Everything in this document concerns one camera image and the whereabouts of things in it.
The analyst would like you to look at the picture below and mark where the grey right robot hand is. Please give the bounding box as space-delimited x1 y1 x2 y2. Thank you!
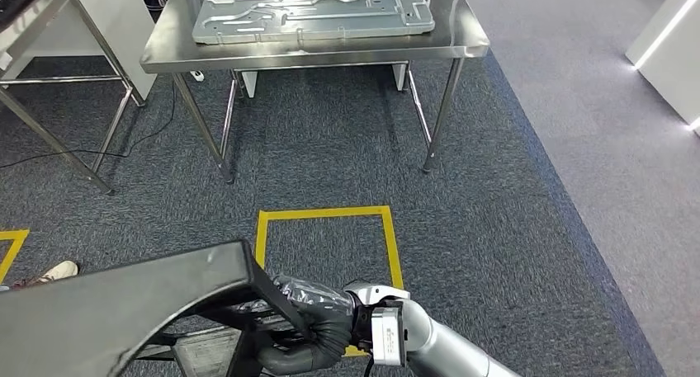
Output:
255 276 357 375

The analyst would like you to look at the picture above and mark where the black plastic panel part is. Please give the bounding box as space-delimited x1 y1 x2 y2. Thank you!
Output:
0 240 313 377

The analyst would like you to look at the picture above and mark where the stainless steel workbench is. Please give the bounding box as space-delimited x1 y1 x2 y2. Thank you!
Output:
139 0 491 186

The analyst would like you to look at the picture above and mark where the person's shoe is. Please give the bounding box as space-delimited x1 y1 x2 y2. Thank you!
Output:
9 261 80 293

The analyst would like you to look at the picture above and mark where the grey stamped metal plate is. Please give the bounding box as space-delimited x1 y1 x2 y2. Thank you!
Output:
191 0 437 46

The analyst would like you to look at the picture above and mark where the white cabinet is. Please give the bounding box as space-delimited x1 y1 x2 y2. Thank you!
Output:
11 0 158 101

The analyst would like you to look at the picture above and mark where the white pillar with light strips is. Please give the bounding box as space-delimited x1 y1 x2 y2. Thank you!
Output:
625 0 700 139

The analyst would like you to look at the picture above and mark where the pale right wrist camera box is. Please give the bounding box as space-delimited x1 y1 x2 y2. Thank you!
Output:
370 303 408 368

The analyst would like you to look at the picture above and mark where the black floor cable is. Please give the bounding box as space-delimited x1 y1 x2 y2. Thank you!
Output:
0 79 177 172

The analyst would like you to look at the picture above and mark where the steel frame side table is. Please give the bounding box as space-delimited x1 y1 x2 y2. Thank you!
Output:
0 0 148 196

